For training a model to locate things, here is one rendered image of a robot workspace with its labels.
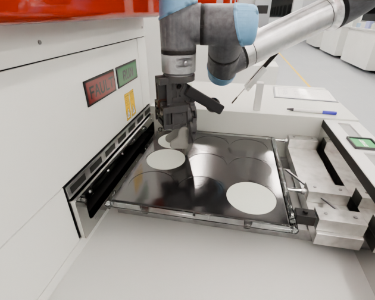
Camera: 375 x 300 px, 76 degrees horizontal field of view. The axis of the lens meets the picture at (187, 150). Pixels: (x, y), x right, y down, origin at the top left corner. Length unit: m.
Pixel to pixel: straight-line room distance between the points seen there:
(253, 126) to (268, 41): 0.26
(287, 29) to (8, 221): 0.66
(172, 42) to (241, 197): 0.34
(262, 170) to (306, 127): 0.26
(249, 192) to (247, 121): 0.31
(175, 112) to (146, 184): 0.17
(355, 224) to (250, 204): 0.18
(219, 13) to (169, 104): 0.20
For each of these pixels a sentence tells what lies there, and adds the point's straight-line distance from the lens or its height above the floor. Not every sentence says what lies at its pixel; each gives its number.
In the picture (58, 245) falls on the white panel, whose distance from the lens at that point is 0.49.
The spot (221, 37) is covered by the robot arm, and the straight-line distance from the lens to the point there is 0.52.
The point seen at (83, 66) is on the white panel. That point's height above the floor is 1.15.
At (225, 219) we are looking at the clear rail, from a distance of 0.47.
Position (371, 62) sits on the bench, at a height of 0.26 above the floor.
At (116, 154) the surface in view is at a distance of 0.59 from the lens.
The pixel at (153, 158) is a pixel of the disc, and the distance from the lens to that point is 0.64.
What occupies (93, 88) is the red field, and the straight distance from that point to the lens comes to 0.51.
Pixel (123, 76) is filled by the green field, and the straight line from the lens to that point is 0.63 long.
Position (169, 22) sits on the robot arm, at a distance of 0.52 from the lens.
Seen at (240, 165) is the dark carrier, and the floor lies 0.90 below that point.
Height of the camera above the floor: 1.23
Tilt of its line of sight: 30 degrees down
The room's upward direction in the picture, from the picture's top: straight up
